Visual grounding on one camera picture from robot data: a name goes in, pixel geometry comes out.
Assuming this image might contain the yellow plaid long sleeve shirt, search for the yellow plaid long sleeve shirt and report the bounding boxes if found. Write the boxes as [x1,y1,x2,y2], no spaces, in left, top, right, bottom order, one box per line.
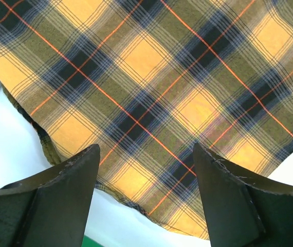
[0,1,293,239]

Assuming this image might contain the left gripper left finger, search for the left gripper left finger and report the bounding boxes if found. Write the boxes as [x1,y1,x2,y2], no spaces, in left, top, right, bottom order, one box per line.
[0,144,100,246]

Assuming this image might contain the green plastic bin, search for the green plastic bin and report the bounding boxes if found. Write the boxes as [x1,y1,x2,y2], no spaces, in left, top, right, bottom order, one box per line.
[81,235,103,247]

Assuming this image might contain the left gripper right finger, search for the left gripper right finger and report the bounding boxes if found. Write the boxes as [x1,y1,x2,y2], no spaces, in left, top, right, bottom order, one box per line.
[193,143,293,246]

